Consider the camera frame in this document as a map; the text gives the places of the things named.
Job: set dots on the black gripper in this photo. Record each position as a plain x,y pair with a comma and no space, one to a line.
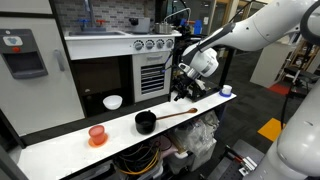
189,84

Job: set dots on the wooden spoon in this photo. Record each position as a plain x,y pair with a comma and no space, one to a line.
176,114

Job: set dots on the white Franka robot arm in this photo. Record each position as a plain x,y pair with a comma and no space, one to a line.
300,133

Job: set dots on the small blue white cup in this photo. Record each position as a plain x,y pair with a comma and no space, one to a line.
226,90

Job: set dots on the orange plastic cup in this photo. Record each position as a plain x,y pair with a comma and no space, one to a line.
97,135

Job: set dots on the clear plastic bag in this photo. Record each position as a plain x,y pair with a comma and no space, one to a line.
196,133

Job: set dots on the pink soft object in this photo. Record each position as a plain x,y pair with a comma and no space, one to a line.
166,146

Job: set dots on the blue box on kitchen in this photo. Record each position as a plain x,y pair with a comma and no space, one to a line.
197,27

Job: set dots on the silver toy pot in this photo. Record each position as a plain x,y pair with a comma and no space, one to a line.
163,28

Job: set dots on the white bowl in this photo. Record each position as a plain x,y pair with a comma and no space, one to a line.
112,101

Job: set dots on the grey toy appliance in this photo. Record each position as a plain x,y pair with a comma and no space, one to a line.
140,25

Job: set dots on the orange round coaster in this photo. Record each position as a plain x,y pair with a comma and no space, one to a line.
103,144

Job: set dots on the toy kitchen faucet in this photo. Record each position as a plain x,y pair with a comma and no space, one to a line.
88,15

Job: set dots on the black metal frame machine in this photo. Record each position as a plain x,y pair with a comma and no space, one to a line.
181,43

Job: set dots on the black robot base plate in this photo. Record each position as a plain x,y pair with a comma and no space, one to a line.
240,163

